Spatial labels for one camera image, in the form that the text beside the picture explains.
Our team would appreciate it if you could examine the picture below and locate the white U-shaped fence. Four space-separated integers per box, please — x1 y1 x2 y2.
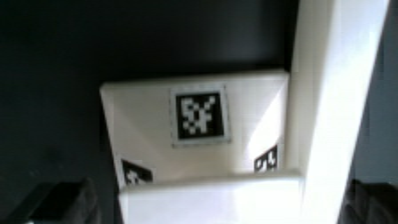
287 0 391 224

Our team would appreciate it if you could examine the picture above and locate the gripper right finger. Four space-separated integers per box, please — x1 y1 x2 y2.
340 179 398 224

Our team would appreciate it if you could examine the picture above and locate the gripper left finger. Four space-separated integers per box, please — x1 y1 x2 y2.
0 178 100 224

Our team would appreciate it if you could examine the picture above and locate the white lamp base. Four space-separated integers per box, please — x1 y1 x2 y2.
100 70 303 224

